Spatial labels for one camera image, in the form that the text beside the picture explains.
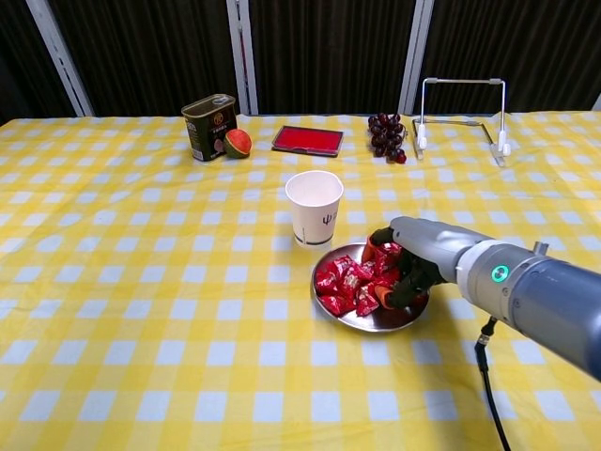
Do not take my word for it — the metal wire stand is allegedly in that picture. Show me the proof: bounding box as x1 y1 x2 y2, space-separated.
411 77 513 167

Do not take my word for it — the yellow white checked tablecloth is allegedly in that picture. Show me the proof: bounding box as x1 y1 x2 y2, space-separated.
0 111 601 451

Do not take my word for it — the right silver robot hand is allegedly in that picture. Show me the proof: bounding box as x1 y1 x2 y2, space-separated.
361 215 481 311

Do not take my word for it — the red green half fruit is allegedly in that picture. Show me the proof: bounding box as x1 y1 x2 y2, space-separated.
222 128 254 160

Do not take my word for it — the metal bowl of red candies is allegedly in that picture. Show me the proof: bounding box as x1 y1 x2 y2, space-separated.
311 241 431 334

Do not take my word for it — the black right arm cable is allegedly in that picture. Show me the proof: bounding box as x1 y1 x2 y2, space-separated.
473 315 513 451

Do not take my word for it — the dark green luncheon meat can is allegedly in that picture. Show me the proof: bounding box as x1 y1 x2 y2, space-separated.
180 93 238 163

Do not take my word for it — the red ink pad black frame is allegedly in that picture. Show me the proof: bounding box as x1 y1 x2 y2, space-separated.
270 125 345 158

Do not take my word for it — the white paper cup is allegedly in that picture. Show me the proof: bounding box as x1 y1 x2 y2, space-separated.
285 170 346 249

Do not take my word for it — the black pleated curtain panel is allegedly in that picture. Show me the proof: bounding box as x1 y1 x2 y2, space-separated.
248 0 418 116
0 0 79 126
46 0 240 117
417 0 601 114

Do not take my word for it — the dark red grape bunch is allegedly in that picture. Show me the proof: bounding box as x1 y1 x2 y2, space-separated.
367 112 408 164

